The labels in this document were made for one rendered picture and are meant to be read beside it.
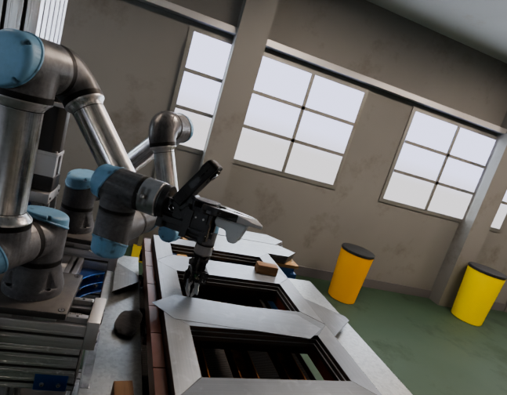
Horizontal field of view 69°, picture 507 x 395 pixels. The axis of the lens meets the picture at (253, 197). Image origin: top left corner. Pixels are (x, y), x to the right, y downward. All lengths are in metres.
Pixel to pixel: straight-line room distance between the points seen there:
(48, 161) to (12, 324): 0.48
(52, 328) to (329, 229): 3.85
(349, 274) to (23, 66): 3.87
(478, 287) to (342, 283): 1.88
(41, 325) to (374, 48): 4.15
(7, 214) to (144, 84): 3.09
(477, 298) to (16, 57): 5.33
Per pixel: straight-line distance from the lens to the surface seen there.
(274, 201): 4.28
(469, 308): 5.60
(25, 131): 0.92
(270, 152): 4.12
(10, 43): 0.90
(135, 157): 1.57
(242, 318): 1.60
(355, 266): 4.28
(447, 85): 5.16
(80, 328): 1.18
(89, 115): 0.97
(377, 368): 1.92
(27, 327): 1.20
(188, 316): 1.51
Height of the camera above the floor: 1.64
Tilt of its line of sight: 11 degrees down
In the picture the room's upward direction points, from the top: 17 degrees clockwise
